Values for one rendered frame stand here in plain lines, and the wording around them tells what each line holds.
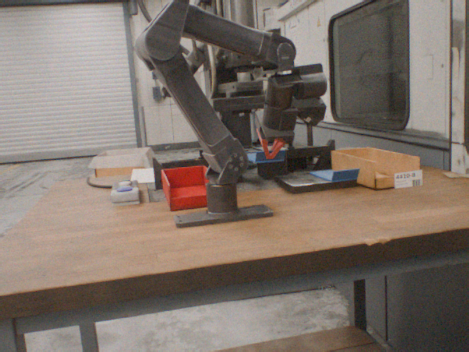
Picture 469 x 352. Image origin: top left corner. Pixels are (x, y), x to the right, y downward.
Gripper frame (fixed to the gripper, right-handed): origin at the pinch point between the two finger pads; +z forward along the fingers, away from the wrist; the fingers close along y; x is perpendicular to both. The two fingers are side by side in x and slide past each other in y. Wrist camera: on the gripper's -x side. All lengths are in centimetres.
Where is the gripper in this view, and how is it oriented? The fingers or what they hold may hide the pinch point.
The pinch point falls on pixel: (269, 155)
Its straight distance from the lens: 109.9
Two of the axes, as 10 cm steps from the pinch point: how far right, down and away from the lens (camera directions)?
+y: -2.0, -6.3, 7.5
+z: -0.8, 7.7, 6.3
